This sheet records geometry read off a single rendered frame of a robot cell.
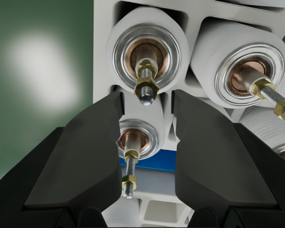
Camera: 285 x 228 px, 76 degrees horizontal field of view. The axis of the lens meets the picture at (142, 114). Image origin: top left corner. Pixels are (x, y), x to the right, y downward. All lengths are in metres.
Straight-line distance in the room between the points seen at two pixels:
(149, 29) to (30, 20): 0.37
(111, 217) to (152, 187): 0.12
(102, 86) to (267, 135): 0.27
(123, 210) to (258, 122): 0.35
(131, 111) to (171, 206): 0.45
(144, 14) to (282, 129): 0.26
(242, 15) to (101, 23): 0.19
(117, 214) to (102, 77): 0.32
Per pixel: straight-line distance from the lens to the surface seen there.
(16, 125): 0.70
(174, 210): 0.64
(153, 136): 0.26
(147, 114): 0.25
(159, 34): 0.20
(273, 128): 0.34
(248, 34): 0.24
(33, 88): 0.59
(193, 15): 0.28
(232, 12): 0.30
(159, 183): 0.52
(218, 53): 0.23
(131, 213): 0.50
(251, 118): 0.37
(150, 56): 0.19
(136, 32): 0.20
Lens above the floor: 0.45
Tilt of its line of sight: 57 degrees down
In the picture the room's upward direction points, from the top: 178 degrees counter-clockwise
